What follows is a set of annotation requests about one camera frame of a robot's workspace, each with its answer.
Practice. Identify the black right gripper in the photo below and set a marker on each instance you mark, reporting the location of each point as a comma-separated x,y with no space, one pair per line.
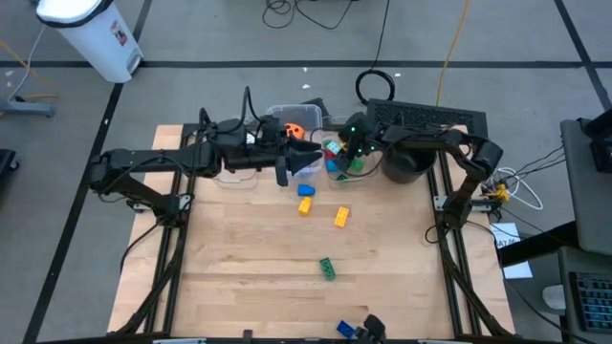
361,136

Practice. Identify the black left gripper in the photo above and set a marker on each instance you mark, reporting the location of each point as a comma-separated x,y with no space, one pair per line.
258,153

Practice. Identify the light cyan brick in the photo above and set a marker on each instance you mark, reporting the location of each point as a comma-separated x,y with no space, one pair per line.
333,147

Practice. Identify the red brick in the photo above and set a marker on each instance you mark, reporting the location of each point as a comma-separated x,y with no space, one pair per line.
329,154

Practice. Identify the large light blue peg block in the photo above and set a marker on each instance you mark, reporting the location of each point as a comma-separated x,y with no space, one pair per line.
331,165

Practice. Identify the small dark green brick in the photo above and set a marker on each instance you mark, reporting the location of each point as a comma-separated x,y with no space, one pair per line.
342,177

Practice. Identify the orange foam die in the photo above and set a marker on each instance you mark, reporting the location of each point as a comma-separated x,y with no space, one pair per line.
295,130

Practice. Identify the dark blue peg block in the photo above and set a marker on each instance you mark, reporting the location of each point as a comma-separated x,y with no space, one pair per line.
306,190

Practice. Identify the yellow peg block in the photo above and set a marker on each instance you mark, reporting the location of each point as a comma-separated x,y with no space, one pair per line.
305,206

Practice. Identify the yellow brick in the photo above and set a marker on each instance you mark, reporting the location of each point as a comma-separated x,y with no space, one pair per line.
342,217

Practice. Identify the long dark green brick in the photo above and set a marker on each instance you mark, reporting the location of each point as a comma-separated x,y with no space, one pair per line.
327,268

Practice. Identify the dark blue brick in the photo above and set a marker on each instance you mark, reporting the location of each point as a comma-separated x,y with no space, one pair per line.
344,328

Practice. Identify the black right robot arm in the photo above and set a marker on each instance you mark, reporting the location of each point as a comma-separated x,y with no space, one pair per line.
459,141

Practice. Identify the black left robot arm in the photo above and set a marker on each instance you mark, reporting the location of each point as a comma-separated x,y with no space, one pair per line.
158,160

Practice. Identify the shallow clear plastic bin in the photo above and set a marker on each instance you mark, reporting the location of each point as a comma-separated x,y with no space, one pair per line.
368,169
234,179

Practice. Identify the tall clear plastic bin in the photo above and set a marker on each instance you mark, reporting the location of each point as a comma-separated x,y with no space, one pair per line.
306,114

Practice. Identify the black bucket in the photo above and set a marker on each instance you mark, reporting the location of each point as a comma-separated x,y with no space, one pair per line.
406,167

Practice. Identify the black perforated panel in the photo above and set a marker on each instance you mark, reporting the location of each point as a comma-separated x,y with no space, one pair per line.
430,114

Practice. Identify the black rounded object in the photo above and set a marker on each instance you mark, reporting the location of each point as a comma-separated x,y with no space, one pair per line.
373,327

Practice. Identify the white paper sheet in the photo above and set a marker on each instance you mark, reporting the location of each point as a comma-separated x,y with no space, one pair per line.
518,271

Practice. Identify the black desk beam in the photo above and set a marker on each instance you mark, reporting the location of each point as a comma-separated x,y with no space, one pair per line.
535,246

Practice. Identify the white trash can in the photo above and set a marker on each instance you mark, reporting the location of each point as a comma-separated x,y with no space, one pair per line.
95,38

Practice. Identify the white computer mouse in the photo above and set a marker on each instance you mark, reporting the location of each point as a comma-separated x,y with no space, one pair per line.
554,297

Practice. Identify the grey stand base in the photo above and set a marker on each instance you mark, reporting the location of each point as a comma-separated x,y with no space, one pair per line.
28,109

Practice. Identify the backlit keyboard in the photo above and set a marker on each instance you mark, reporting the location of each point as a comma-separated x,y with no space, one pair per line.
593,301

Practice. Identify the black equipment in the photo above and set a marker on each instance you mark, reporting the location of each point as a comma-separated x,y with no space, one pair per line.
7,165

